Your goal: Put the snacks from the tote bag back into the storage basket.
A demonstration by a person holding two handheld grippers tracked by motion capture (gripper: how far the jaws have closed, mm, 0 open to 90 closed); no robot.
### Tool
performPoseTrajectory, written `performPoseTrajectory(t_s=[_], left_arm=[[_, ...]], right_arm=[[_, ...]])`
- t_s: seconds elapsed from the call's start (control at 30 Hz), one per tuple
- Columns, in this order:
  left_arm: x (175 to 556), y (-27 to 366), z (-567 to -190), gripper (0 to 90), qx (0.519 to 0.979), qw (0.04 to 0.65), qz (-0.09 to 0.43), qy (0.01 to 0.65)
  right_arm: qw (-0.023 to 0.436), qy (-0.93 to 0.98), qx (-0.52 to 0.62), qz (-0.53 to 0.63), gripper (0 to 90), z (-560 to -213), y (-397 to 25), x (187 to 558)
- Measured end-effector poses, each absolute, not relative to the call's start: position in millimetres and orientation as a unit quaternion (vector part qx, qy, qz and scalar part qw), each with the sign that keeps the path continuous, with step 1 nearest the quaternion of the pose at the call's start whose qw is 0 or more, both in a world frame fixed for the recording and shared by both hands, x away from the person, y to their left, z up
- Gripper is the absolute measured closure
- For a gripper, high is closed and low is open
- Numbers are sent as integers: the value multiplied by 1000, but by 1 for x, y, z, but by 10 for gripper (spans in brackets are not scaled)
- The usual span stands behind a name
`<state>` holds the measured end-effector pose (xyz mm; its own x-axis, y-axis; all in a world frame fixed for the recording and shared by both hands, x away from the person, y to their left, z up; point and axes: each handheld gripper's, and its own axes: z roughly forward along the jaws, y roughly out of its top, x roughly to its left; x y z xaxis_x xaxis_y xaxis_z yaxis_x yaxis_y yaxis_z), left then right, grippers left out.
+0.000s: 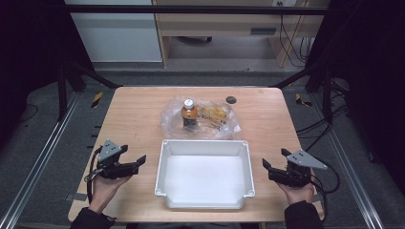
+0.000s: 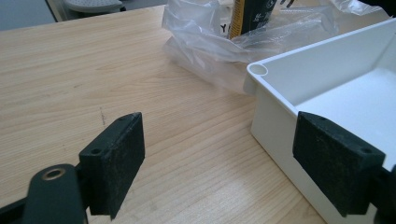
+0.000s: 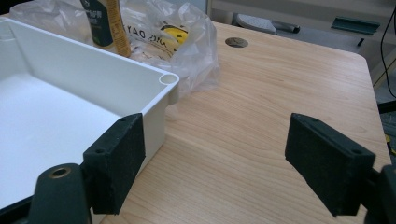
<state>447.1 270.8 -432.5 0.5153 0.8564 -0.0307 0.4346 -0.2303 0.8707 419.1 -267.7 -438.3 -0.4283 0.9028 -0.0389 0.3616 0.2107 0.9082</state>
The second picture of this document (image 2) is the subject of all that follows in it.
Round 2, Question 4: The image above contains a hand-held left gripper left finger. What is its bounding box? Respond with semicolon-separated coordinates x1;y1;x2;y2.
78;111;147;220

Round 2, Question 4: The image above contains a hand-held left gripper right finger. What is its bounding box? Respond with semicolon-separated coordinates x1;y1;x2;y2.
291;110;387;218

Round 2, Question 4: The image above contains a white plastic box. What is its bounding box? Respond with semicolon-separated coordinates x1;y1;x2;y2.
243;18;396;224

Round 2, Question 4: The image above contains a clear plastic bag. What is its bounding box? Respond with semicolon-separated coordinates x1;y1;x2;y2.
161;0;387;95

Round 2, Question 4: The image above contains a grey chair seat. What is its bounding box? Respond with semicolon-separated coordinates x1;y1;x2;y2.
63;0;127;14

